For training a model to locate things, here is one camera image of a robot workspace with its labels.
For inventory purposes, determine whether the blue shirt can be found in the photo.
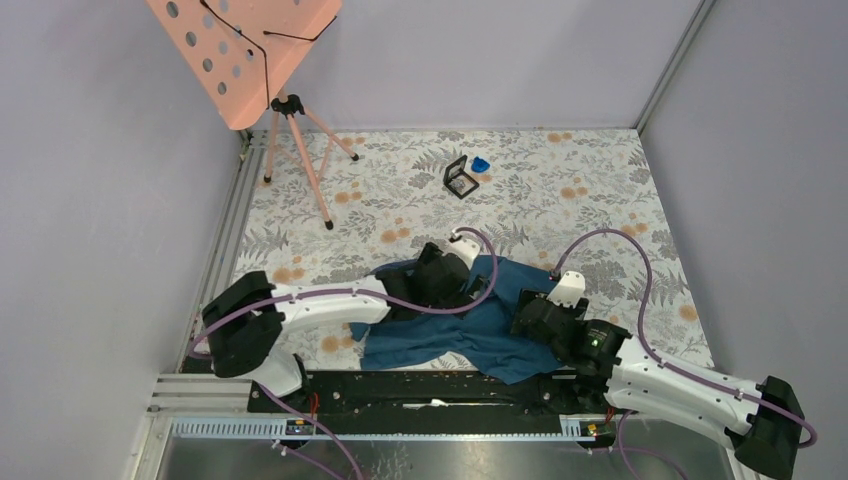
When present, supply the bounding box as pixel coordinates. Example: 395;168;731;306
350;257;564;384

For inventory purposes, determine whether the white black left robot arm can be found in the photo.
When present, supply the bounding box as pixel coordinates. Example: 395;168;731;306
200;237;481;411

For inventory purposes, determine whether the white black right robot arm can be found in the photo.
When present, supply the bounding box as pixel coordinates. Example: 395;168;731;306
511;289;804;479

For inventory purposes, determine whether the black square brooch box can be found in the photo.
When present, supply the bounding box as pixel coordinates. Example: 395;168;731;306
442;155;480;200

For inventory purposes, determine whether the small blue brooch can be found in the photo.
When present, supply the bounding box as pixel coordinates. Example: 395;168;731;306
471;156;491;174

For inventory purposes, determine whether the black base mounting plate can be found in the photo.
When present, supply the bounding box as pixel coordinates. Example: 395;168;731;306
283;370;616;428

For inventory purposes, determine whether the floral patterned table mat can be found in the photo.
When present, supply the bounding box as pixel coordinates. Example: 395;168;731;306
218;130;713;366

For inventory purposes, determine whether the pink music stand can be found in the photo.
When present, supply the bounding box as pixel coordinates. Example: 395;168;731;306
147;0;360;230

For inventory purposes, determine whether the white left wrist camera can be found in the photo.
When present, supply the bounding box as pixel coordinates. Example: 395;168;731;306
444;230;481;270

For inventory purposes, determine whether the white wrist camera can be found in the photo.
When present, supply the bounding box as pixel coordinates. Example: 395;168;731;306
444;230;481;270
547;271;586;308

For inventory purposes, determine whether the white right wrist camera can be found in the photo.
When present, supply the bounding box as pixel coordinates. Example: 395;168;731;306
547;271;586;308

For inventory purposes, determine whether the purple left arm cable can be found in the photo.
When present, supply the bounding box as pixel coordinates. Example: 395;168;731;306
185;226;499;362

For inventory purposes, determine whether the white slotted cable duct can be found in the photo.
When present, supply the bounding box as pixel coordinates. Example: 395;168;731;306
170;416;597;442

